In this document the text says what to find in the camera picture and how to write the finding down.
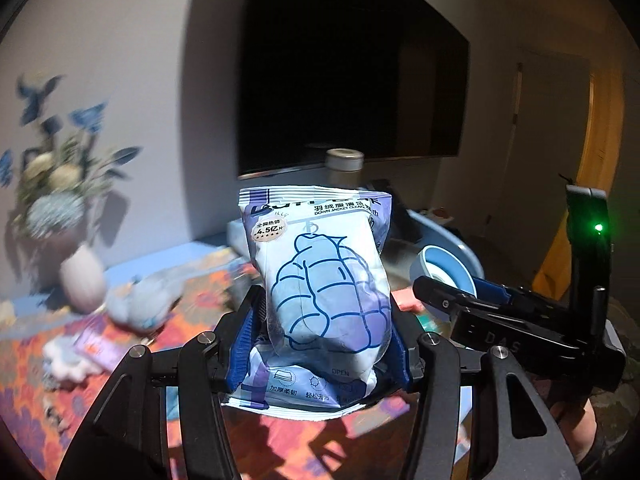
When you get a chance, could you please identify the white blue plush toy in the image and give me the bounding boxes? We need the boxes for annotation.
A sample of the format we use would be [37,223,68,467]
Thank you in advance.
[105,269,186,334]

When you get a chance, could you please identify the light blue round ring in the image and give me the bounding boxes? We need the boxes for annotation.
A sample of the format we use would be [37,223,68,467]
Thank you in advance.
[409,244,478,321]

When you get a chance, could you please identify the pink packet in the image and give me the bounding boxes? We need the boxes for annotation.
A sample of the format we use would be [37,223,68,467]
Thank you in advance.
[392,287,425,315]

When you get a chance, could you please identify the blue white Dafi packet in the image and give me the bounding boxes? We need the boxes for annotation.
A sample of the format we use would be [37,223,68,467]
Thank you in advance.
[224,185,392,420]

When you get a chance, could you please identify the purple fox tissue pack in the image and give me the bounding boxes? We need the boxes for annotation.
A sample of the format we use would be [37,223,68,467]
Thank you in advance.
[73,314,130,372]

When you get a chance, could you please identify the person right hand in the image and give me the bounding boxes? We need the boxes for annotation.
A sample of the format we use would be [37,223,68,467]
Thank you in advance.
[550,400,597,463]

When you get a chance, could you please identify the floral orange table mat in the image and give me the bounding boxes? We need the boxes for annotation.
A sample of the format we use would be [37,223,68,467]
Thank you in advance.
[0,246,471,480]

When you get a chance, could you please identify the white ribbed vase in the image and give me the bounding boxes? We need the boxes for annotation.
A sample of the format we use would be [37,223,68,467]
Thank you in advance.
[58,243,108,314]

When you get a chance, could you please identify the wooden door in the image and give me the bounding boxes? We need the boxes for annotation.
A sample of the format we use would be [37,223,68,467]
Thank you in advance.
[533,68,625,300]

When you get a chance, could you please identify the light blue tissue pack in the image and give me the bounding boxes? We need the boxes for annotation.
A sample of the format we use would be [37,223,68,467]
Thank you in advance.
[227,218,250,260]

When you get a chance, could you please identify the blue white artificial flowers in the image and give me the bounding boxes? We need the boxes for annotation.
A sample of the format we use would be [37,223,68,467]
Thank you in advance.
[1,75,142,240]

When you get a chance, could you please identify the silver thermos bottle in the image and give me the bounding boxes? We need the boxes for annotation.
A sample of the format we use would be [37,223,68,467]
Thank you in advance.
[326,148,364,188]

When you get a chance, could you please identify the black television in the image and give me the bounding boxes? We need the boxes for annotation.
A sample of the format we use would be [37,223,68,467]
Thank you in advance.
[236,0,470,176]

